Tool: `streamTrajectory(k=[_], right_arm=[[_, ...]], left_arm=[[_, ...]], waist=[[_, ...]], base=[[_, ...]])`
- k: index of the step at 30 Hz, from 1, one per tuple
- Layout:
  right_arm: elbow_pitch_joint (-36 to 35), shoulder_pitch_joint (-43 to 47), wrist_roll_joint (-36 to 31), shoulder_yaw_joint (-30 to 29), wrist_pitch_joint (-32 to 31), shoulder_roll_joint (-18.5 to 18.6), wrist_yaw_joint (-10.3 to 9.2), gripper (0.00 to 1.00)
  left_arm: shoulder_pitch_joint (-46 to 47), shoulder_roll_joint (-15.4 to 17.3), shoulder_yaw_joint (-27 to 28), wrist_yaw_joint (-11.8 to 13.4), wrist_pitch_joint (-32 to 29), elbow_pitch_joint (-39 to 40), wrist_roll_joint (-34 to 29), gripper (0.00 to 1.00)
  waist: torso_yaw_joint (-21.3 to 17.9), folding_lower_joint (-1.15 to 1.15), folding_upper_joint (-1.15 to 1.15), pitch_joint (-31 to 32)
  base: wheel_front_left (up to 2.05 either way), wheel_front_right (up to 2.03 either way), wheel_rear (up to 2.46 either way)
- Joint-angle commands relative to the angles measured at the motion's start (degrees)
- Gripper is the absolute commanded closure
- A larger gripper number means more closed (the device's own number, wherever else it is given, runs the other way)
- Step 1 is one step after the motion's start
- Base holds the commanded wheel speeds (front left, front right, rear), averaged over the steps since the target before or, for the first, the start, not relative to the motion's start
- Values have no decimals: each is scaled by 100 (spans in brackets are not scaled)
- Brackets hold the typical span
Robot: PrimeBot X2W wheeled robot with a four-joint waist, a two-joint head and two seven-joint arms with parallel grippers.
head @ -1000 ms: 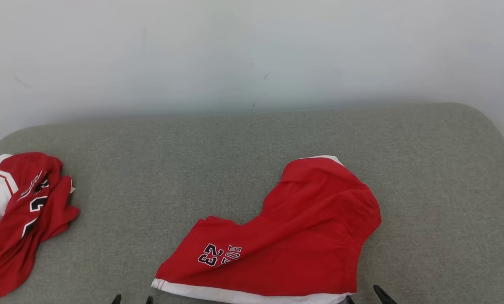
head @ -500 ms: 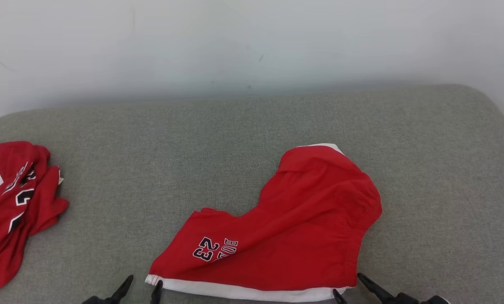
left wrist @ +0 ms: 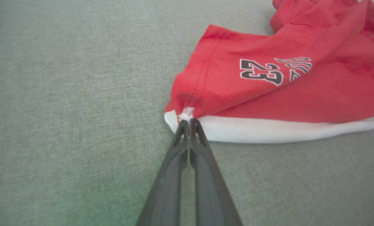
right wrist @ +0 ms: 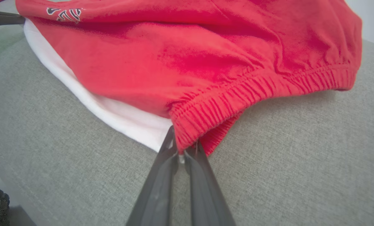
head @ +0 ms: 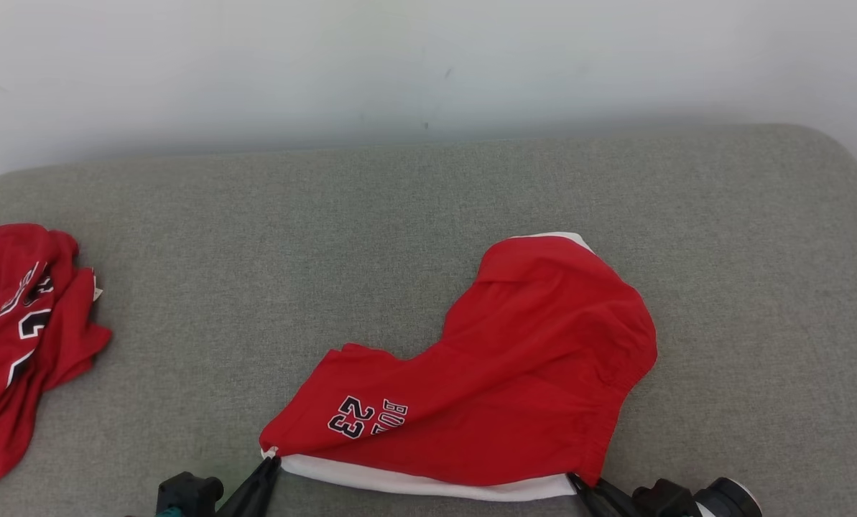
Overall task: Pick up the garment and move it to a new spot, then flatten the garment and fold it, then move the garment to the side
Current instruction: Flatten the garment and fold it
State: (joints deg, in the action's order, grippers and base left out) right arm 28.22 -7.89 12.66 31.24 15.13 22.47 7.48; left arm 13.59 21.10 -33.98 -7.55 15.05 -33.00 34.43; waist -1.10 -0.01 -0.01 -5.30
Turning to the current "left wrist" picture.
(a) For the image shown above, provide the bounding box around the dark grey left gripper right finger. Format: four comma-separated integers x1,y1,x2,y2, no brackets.
189,119,243,226

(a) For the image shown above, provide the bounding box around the red Bulls 23 jersey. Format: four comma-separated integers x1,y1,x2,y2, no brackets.
164,0,374,144

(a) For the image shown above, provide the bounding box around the grey fabric sofa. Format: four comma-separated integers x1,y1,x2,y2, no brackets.
0,0,374,226

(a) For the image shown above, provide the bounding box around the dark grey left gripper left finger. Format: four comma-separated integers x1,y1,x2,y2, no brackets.
136,120,190,226

